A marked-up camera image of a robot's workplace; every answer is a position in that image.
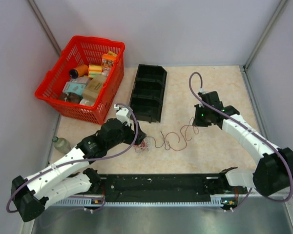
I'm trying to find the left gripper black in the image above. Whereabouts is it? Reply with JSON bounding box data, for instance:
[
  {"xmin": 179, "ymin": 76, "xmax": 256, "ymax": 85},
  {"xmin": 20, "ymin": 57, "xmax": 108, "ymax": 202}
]
[{"xmin": 107, "ymin": 119, "xmax": 146, "ymax": 150}]

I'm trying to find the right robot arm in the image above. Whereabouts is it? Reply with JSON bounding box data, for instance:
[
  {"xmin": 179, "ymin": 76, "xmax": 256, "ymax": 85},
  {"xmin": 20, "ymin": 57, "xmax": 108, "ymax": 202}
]
[{"xmin": 193, "ymin": 91, "xmax": 293, "ymax": 196}]

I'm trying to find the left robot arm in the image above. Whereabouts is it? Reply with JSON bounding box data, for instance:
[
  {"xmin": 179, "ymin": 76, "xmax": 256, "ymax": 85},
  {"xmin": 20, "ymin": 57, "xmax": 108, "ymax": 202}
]
[{"xmin": 10, "ymin": 118, "xmax": 147, "ymax": 222}]

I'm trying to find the black three-compartment tray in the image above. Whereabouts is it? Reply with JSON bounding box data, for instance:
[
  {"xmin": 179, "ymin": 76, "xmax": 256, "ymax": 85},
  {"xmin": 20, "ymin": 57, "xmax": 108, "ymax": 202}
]
[{"xmin": 129, "ymin": 64, "xmax": 167, "ymax": 123}]

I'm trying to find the white cup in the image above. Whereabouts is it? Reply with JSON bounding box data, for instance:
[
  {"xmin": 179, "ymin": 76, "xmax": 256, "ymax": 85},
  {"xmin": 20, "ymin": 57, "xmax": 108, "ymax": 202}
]
[{"xmin": 79, "ymin": 98, "xmax": 94, "ymax": 107}]

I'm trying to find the brown cardboard box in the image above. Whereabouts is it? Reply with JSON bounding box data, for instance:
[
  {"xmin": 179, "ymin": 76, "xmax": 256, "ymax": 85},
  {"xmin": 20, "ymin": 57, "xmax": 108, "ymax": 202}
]
[{"xmin": 82, "ymin": 75, "xmax": 106, "ymax": 102}]

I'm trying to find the pink packet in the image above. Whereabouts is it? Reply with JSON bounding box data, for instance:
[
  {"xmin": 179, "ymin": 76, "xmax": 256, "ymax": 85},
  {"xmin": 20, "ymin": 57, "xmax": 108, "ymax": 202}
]
[{"xmin": 71, "ymin": 76, "xmax": 91, "ymax": 84}]

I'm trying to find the dark brown round item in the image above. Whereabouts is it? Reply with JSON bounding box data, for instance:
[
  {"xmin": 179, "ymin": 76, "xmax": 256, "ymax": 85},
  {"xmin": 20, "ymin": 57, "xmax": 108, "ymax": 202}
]
[{"xmin": 58, "ymin": 92, "xmax": 82, "ymax": 104}]

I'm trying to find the yellow green sponge pack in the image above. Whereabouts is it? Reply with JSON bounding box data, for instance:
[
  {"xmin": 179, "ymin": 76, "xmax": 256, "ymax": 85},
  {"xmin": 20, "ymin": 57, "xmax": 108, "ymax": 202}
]
[{"xmin": 87, "ymin": 64, "xmax": 102, "ymax": 78}]

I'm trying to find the orange snack box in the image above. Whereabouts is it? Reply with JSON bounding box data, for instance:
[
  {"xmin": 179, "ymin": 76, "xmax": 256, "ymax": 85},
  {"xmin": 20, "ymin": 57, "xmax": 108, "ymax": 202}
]
[{"xmin": 102, "ymin": 51, "xmax": 117, "ymax": 72}]

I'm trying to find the teal packet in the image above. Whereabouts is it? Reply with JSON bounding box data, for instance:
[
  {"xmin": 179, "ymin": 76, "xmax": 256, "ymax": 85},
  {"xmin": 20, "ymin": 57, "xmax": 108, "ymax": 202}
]
[{"xmin": 63, "ymin": 82, "xmax": 86, "ymax": 96}]

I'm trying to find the orange bottle black cap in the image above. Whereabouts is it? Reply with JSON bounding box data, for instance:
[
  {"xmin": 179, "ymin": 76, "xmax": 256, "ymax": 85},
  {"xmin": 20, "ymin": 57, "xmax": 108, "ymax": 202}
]
[{"xmin": 69, "ymin": 64, "xmax": 88, "ymax": 79}]

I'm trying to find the red plastic basket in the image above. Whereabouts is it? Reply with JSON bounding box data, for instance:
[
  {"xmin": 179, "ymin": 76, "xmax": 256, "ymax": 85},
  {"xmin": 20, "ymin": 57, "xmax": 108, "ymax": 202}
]
[{"xmin": 35, "ymin": 36, "xmax": 126, "ymax": 124}]

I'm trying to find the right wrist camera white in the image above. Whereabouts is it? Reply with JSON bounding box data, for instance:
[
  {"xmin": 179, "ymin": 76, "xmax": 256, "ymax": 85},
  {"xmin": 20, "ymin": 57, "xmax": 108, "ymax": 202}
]
[{"xmin": 198, "ymin": 88, "xmax": 208, "ymax": 96}]

